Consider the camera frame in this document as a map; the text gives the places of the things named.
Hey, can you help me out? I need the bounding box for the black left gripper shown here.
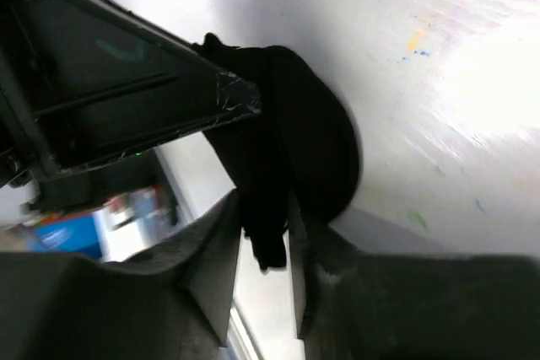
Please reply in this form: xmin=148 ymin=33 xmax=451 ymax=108
xmin=1 ymin=0 xmax=262 ymax=212

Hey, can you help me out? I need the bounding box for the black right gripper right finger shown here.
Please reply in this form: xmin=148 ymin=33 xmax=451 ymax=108
xmin=289 ymin=198 xmax=539 ymax=359

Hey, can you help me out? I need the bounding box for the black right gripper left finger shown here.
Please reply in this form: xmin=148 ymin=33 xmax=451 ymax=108
xmin=1 ymin=191 xmax=240 ymax=359

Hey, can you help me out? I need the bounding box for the blue box beyond table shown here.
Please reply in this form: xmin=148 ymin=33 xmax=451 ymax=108
xmin=15 ymin=212 xmax=103 ymax=261

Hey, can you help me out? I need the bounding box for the aluminium table frame rail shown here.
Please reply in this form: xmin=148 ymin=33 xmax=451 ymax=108
xmin=228 ymin=301 xmax=264 ymax=360

